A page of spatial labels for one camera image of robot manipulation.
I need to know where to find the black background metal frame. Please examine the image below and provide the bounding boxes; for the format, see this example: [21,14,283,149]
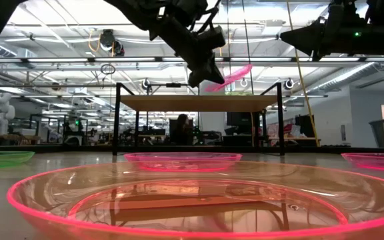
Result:
[146,83,201,97]

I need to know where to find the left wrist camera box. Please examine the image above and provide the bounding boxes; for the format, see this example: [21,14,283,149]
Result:
[197,25,227,51]

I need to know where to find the yellow hanging cable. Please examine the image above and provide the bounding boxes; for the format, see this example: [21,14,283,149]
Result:
[285,0,321,147]

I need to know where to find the black ceiling cable reel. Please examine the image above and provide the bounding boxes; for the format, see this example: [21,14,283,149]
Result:
[99,29,125,57]

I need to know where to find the person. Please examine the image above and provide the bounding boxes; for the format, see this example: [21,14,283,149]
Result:
[171,113,193,147]

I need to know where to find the orange translucent plastic plate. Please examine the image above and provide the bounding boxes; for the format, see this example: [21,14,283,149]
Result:
[6,161,384,240]

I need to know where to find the black-framed wooden shelf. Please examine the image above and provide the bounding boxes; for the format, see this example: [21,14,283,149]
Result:
[111,82,285,157]

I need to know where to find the pink translucent plastic plate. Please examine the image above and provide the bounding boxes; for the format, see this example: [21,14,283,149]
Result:
[213,64,253,93]
[341,153,384,173]
[123,152,243,173]

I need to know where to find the black background monitor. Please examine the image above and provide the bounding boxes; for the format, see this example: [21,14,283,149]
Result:
[294,114,316,139]

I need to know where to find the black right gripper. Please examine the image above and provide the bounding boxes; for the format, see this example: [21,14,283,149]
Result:
[280,3,346,63]

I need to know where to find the hanging black cable coil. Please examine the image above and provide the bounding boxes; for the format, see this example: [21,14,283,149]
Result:
[100,64,117,76]

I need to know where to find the black background robot workstation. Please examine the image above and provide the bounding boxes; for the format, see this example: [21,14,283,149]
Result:
[28,115,89,147]

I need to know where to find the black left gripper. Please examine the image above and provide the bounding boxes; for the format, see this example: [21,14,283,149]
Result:
[148,15,225,88]

